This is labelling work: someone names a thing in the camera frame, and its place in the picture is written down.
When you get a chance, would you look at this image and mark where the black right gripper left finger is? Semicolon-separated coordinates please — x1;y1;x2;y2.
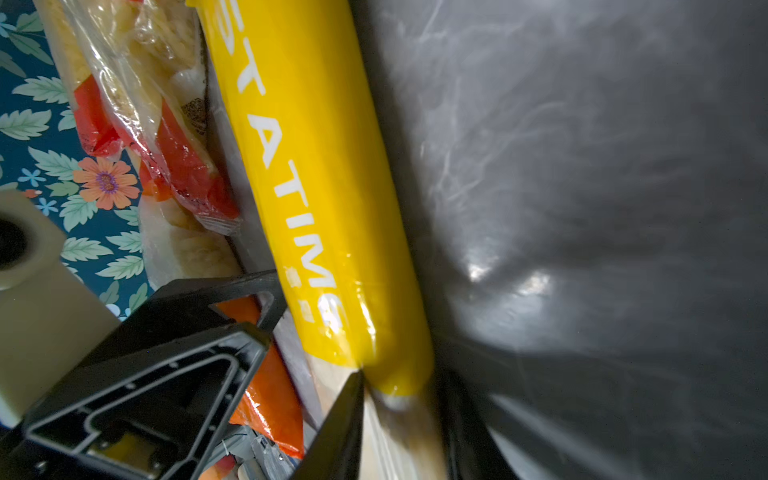
290;371;365;480

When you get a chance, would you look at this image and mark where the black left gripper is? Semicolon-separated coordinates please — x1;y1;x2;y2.
1;271;287;479

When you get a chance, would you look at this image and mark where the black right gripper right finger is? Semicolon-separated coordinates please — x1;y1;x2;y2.
440;371;518;480

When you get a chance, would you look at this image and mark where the yellow spaghetti bag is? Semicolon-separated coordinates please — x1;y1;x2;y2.
194;1;447;479

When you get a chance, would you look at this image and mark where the orange macaroni pasta bag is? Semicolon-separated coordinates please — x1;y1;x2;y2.
137;194;307;461

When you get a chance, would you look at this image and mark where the red fusilli pasta bag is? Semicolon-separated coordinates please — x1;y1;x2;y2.
35;1;241;235

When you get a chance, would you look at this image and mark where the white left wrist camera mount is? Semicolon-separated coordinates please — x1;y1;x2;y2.
1;190;120;429

